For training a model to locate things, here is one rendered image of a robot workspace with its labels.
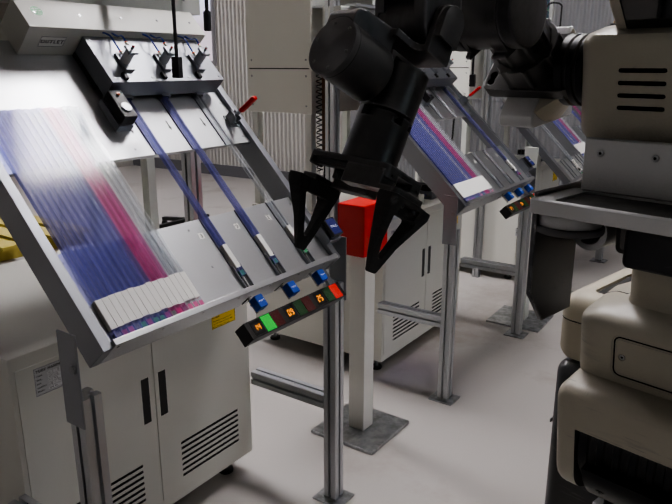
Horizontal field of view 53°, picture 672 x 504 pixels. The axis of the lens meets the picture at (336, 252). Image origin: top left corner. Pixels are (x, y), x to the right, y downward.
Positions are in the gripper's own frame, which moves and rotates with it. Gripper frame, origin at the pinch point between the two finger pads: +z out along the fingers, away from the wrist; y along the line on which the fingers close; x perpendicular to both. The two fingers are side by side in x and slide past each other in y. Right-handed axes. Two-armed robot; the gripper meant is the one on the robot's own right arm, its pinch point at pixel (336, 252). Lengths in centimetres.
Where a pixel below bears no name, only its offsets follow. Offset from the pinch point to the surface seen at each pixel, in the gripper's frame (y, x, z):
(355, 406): -82, 135, 38
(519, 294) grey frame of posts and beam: -84, 229, -21
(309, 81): -141, 119, -65
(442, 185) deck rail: -83, 140, -42
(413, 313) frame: -87, 157, 3
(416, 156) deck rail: -94, 135, -49
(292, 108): -148, 123, -55
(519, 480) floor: -28, 149, 38
